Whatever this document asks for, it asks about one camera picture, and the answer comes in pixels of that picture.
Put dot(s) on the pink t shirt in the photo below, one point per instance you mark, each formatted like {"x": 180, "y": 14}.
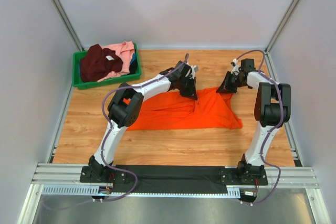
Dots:
{"x": 125, "y": 52}

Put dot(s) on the left aluminium frame post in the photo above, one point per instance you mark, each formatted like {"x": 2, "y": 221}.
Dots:
{"x": 67, "y": 23}

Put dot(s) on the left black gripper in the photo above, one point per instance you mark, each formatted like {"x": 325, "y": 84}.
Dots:
{"x": 188, "y": 87}

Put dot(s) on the green plastic bin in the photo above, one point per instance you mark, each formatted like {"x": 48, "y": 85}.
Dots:
{"x": 77, "y": 82}

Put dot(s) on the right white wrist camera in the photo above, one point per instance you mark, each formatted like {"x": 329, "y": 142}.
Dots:
{"x": 235, "y": 66}

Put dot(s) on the maroon t shirt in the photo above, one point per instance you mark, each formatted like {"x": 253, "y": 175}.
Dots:
{"x": 98, "y": 63}

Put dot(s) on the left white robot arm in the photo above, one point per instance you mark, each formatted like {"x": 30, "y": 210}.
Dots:
{"x": 124, "y": 110}

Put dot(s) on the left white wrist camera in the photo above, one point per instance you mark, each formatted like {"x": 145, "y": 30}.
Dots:
{"x": 194, "y": 68}

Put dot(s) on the right aluminium frame post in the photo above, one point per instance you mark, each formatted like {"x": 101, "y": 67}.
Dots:
{"x": 284, "y": 21}

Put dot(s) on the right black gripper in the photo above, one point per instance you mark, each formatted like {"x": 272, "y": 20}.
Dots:
{"x": 228, "y": 82}

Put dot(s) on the blue t shirt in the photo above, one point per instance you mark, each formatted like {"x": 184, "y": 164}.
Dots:
{"x": 134, "y": 59}

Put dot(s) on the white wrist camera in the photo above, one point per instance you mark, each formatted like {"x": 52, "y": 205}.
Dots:
{"x": 235, "y": 66}
{"x": 194, "y": 68}

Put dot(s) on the aluminium frame post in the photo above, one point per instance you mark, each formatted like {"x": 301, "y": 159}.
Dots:
{"x": 284, "y": 21}
{"x": 67, "y": 23}

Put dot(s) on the orange t shirt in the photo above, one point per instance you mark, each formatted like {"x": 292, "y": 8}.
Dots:
{"x": 170, "y": 111}

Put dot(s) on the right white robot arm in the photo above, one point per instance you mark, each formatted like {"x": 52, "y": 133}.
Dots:
{"x": 272, "y": 109}

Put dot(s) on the grey slotted cable duct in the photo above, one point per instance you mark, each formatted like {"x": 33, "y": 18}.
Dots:
{"x": 100, "y": 191}

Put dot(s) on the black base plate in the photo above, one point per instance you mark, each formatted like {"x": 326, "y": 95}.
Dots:
{"x": 180, "y": 178}

